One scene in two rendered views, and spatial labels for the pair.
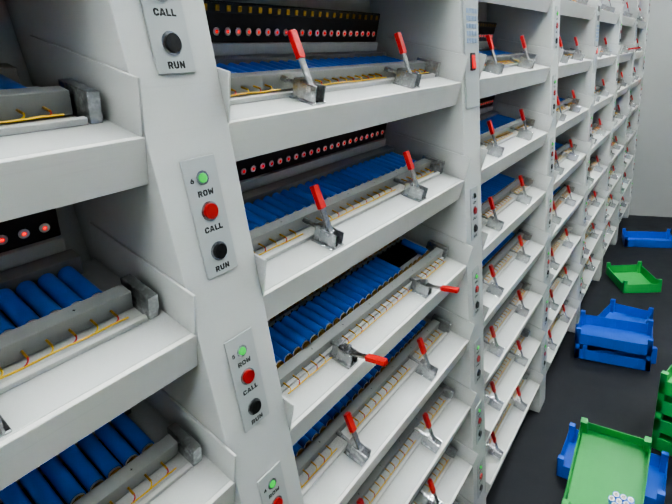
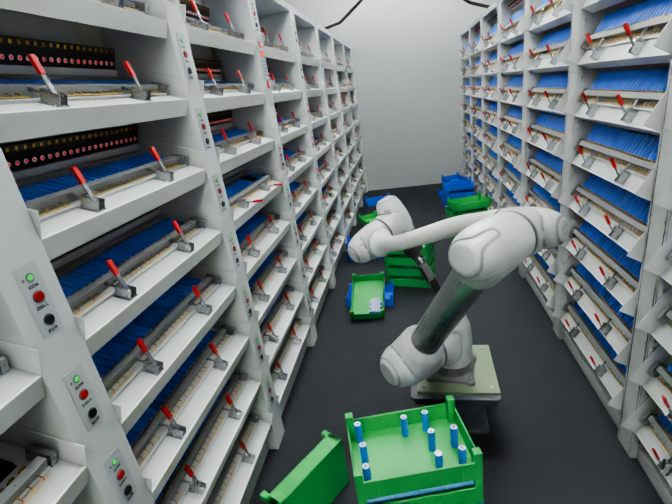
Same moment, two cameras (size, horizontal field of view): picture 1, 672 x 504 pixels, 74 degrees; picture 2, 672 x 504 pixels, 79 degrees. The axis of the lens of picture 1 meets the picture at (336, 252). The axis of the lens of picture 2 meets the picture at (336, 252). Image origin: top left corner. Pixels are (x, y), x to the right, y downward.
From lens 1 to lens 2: 0.96 m
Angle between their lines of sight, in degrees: 26
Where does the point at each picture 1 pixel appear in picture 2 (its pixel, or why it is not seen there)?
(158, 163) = (191, 108)
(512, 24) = (279, 68)
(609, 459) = (368, 289)
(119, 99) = (177, 87)
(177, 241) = (197, 134)
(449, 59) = (258, 83)
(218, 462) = (213, 225)
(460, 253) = (278, 176)
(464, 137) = (270, 119)
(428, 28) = (245, 68)
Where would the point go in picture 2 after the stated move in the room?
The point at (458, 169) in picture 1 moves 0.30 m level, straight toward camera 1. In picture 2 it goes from (270, 134) to (277, 138)
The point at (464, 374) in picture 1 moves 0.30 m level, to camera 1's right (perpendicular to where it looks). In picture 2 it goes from (291, 241) to (341, 225)
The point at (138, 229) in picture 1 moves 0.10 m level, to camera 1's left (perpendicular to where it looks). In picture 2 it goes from (178, 134) to (142, 140)
